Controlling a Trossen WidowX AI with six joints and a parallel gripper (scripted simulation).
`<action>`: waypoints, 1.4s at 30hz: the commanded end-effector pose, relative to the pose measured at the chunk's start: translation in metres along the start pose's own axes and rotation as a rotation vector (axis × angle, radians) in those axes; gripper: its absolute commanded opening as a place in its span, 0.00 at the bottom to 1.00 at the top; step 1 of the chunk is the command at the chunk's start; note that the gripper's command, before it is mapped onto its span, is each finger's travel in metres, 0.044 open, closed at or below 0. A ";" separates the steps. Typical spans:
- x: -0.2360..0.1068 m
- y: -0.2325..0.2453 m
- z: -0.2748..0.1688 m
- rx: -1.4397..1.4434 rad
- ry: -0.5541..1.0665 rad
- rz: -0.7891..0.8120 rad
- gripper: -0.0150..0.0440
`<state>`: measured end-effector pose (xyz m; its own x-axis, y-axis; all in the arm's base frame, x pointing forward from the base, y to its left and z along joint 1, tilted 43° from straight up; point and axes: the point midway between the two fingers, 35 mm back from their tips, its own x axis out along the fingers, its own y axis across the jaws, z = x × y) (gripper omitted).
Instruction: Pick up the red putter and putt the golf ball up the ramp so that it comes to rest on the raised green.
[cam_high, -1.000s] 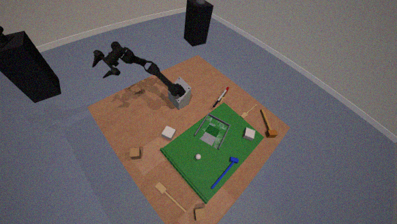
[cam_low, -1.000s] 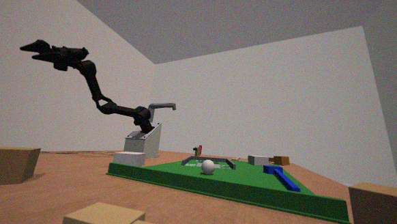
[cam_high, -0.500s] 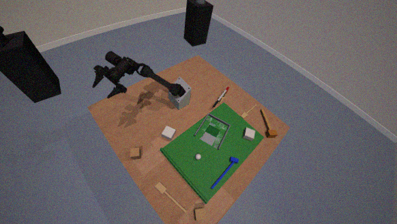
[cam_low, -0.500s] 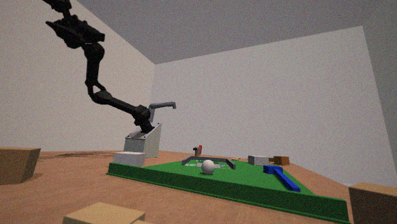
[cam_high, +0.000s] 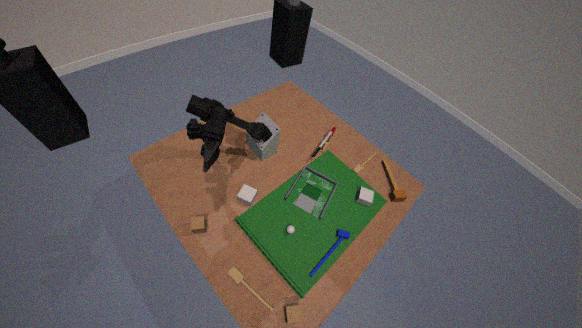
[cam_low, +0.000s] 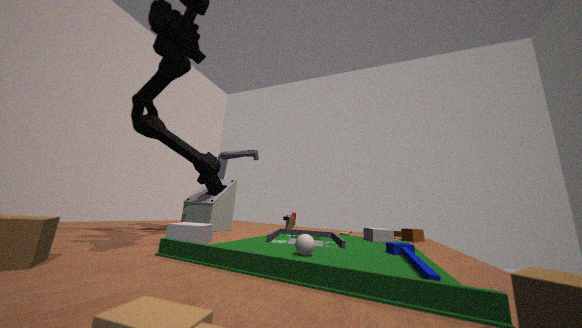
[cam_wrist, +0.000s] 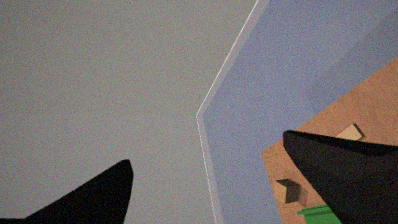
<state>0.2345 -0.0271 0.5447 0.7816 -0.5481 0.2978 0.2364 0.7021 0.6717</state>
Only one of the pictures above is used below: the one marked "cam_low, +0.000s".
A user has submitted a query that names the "brown block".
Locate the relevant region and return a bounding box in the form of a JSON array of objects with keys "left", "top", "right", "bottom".
[
  {"left": 511, "top": 266, "right": 582, "bottom": 328},
  {"left": 0, "top": 215, "right": 60, "bottom": 271}
]

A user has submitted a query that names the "green mat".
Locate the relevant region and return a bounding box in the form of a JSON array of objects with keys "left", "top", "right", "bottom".
[{"left": 155, "top": 234, "right": 516, "bottom": 328}]

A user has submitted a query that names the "white ball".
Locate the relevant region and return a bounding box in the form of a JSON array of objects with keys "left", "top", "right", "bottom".
[{"left": 295, "top": 234, "right": 315, "bottom": 255}]

